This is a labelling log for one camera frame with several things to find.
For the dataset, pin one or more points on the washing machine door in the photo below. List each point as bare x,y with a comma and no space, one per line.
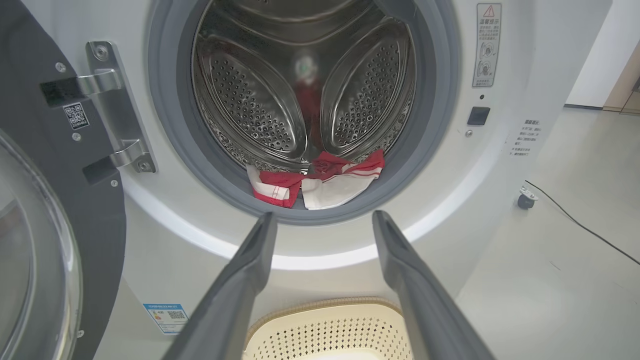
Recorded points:
30,60

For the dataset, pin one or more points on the grey rubber door gasket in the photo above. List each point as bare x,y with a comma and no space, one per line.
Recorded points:
435,125

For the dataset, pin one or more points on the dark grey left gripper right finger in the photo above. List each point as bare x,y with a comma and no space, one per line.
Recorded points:
425,310

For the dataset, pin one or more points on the small white QR sticker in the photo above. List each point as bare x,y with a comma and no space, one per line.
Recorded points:
76,116

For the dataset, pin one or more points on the silver door hinge bracket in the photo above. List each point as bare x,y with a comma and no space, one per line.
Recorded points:
107,90

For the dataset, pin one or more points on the cream perforated laundry basket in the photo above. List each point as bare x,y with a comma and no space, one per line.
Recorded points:
325,335

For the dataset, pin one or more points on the red and white garment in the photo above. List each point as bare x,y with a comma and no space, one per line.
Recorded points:
340,187

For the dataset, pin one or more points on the perforated steel washer drum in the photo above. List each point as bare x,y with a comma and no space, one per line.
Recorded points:
250,100

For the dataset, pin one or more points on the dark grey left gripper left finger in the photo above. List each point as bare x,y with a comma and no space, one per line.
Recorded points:
235,300

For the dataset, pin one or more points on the blue energy label sticker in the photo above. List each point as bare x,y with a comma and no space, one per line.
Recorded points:
167,317

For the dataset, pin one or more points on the metal frame leg with caster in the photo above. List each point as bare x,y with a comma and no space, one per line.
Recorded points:
526,199

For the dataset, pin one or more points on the white front-load washing machine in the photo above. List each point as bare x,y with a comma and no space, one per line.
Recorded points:
450,200

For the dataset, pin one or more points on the white warning sticker red triangle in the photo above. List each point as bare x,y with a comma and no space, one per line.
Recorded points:
486,45

